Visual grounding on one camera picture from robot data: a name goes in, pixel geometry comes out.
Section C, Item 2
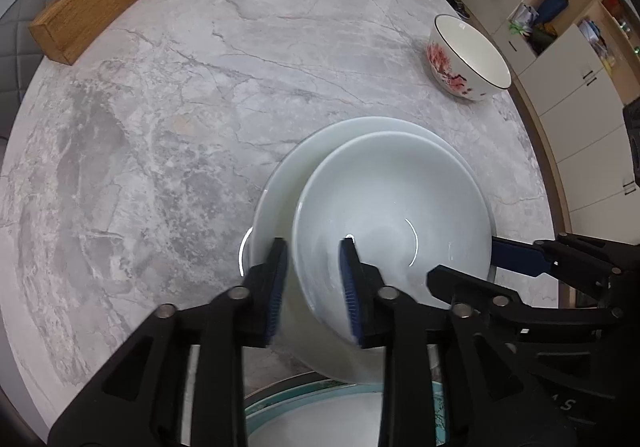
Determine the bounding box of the small teal rim plate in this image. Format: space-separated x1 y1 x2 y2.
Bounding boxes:
243 373 446 447

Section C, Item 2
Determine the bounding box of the large white bowl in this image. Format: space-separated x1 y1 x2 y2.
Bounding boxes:
247 116 497 384

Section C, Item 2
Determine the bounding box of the medium white bowl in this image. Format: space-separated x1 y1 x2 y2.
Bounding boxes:
292 131 495 343

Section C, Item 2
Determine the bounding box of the floral cream bowl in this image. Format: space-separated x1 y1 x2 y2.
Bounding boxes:
426 14 512 102

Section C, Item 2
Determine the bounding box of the blue bag on shelf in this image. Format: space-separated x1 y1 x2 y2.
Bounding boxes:
532 0 570 37

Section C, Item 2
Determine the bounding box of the grey quilted chair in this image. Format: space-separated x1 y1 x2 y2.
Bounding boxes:
0 0 47 141

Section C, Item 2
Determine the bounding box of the white wall cabinet unit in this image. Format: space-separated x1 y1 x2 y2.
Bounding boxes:
461 0 639 243

